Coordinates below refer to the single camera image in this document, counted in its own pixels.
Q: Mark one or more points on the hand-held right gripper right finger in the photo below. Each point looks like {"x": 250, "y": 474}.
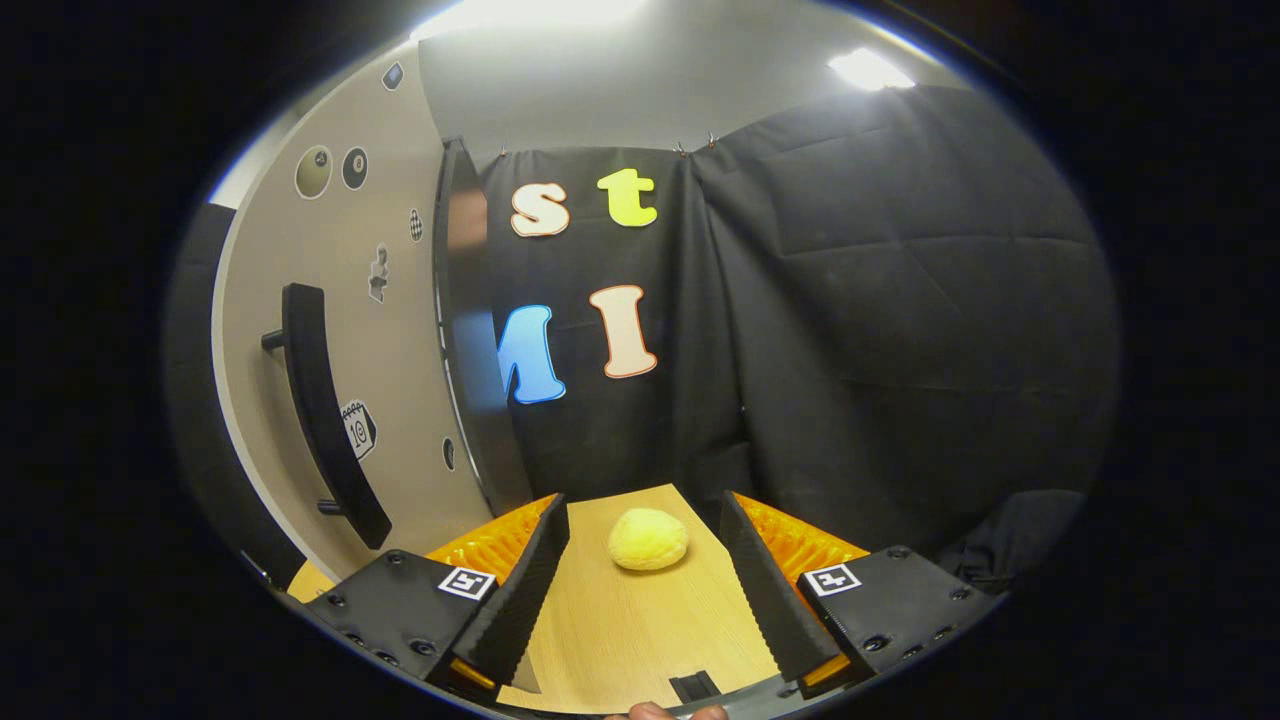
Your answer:
{"x": 770, "y": 600}

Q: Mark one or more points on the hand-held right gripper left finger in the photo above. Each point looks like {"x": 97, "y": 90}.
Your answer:
{"x": 520, "y": 610}

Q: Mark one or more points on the yellow plush ball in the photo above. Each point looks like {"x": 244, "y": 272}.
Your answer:
{"x": 648, "y": 539}

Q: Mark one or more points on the black backdrop cloth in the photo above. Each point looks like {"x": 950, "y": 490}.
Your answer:
{"x": 900, "y": 320}

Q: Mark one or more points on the long ceiling light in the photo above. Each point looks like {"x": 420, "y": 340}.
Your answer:
{"x": 870, "y": 68}
{"x": 530, "y": 12}

